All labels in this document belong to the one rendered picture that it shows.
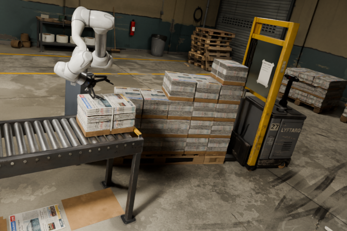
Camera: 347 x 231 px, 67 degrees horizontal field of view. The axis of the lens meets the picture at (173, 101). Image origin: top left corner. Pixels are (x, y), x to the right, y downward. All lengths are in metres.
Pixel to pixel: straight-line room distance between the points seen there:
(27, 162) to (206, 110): 1.95
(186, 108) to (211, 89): 0.35
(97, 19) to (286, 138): 2.65
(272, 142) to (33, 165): 2.71
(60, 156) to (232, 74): 2.00
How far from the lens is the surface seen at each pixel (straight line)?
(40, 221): 2.54
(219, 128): 3.24
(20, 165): 1.85
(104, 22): 2.23
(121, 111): 2.00
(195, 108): 2.99
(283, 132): 3.58
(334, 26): 9.02
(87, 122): 1.95
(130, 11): 9.79
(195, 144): 3.22
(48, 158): 1.85
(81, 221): 2.51
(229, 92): 3.09
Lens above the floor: 1.78
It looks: 19 degrees down
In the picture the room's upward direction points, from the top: 10 degrees clockwise
